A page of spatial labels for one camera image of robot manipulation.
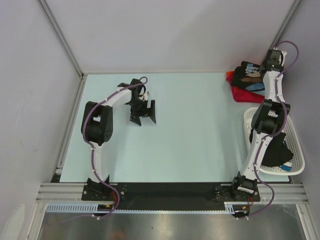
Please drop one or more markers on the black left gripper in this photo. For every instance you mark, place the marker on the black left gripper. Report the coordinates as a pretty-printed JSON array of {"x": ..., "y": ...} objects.
[{"x": 135, "y": 116}]

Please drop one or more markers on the black t shirt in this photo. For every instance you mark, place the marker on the black t shirt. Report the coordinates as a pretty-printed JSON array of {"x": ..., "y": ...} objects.
[
  {"x": 267, "y": 151},
  {"x": 247, "y": 77}
]

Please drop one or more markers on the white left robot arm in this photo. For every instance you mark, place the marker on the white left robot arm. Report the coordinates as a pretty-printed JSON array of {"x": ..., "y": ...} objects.
[{"x": 97, "y": 129}]

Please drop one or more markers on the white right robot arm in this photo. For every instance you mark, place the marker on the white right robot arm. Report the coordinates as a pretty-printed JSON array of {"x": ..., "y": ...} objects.
[{"x": 268, "y": 122}]

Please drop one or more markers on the folded red t shirt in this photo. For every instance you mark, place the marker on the folded red t shirt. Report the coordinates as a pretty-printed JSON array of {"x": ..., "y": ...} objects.
[{"x": 240, "y": 95}]

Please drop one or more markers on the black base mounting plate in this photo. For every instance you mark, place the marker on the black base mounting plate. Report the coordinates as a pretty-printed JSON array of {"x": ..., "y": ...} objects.
[{"x": 166, "y": 196}]

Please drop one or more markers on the black t shirt in basket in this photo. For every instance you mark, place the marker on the black t shirt in basket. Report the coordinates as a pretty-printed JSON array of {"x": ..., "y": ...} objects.
[{"x": 267, "y": 151}]

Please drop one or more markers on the white plastic laundry basket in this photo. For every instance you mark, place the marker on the white plastic laundry basket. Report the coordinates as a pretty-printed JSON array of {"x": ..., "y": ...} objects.
[{"x": 291, "y": 139}]

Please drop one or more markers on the blue white garment in basket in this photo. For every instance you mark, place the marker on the blue white garment in basket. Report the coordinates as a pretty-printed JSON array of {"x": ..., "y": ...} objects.
[{"x": 285, "y": 156}]

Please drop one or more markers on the right aluminium corner post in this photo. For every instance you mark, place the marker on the right aluminium corner post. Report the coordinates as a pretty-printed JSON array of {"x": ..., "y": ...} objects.
[{"x": 293, "y": 9}]

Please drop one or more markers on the aluminium corner post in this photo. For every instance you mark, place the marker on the aluminium corner post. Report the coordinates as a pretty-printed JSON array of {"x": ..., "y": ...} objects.
[
  {"x": 293, "y": 9},
  {"x": 48, "y": 14}
]

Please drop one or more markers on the white slotted cable duct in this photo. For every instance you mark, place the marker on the white slotted cable duct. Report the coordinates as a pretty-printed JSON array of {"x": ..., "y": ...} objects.
[{"x": 86, "y": 208}]

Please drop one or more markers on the left aluminium corner post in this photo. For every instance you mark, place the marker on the left aluminium corner post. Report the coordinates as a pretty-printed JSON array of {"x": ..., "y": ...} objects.
[{"x": 48, "y": 14}]

